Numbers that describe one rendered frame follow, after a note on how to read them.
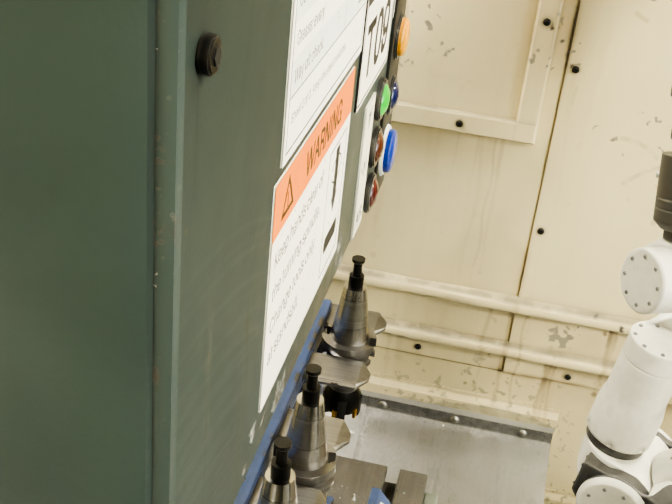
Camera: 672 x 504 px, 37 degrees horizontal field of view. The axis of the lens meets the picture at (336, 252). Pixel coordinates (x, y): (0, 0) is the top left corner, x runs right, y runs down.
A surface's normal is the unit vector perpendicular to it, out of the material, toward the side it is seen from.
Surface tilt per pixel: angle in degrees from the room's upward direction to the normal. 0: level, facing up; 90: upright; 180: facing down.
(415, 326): 29
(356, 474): 0
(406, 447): 24
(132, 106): 90
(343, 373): 0
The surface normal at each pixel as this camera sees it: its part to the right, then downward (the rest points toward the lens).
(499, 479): 0.00, -0.61
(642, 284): -0.92, 0.02
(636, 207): -0.21, 0.44
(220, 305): 0.97, 0.18
